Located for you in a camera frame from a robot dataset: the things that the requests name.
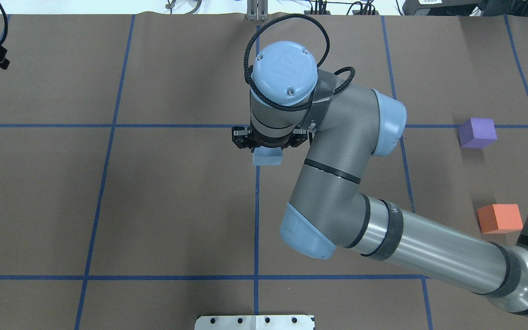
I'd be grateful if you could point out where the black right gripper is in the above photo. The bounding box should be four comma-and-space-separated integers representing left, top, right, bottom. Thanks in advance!
232, 126, 310, 152

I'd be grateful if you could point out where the light blue foam block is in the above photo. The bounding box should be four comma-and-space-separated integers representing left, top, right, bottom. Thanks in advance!
252, 146, 283, 166

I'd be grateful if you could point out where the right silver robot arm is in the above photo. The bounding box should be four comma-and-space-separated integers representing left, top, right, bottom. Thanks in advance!
232, 39, 528, 317

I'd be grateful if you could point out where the purple foam block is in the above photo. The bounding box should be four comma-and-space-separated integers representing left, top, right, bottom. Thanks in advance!
457, 117, 497, 149

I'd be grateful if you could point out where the orange foam block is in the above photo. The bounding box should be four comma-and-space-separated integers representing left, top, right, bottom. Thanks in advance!
476, 204, 523, 234

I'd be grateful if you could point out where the black device top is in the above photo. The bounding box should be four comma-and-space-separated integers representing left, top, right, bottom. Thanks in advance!
401, 0, 490, 17

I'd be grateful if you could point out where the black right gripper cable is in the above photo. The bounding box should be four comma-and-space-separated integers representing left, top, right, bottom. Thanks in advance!
243, 13, 356, 110

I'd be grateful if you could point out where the aluminium frame post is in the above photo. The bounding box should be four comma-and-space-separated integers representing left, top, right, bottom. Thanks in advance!
246, 0, 270, 22

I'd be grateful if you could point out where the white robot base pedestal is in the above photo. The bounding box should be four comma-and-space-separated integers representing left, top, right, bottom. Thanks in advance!
193, 314, 316, 330

